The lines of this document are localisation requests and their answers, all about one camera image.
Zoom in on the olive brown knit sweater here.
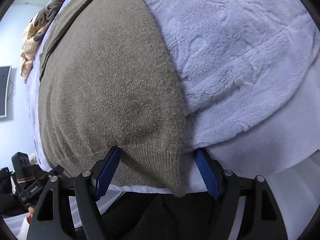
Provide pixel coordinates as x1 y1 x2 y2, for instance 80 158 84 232
39 0 185 197

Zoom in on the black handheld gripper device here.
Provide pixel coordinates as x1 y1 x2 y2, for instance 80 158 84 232
11 152 64 206

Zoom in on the white framed monitor screen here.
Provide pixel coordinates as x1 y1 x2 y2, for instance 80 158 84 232
0 66 11 118

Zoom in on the lavender fleece blanket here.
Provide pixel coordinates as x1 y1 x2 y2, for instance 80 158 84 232
24 0 320 240

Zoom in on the peach orange crumpled garment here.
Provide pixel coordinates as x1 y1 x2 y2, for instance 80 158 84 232
20 8 49 83

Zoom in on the grey brown crumpled garment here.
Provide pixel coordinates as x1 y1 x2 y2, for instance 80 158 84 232
32 0 65 42

